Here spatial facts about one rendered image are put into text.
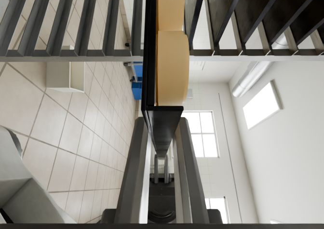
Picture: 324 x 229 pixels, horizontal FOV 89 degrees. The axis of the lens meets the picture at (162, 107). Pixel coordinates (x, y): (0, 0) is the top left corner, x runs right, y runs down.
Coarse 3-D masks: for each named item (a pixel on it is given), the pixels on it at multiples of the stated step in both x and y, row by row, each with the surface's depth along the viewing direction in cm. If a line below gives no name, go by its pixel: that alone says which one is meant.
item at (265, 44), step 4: (260, 24) 58; (260, 28) 58; (264, 28) 56; (260, 32) 58; (264, 32) 56; (260, 36) 58; (264, 36) 56; (264, 40) 56; (264, 44) 56; (268, 44) 54; (264, 48) 56; (268, 48) 54; (264, 52) 56; (268, 52) 54; (272, 52) 56
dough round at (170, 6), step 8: (160, 0) 11; (168, 0) 11; (176, 0) 11; (184, 0) 11; (160, 8) 11; (168, 8) 11; (176, 8) 11; (160, 16) 11; (168, 16) 11; (176, 16) 11; (160, 24) 12; (168, 24) 12; (176, 24) 12
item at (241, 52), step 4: (232, 16) 60; (232, 20) 60; (236, 20) 57; (232, 24) 60; (236, 24) 57; (236, 28) 57; (236, 32) 57; (236, 36) 57; (236, 40) 57; (240, 40) 54; (236, 44) 57; (240, 44) 54; (240, 48) 54; (244, 48) 56; (240, 52) 54; (244, 52) 56
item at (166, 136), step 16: (144, 32) 7; (144, 48) 7; (144, 64) 6; (144, 80) 6; (144, 96) 6; (144, 112) 6; (160, 112) 6; (176, 112) 6; (160, 128) 8; (160, 144) 14
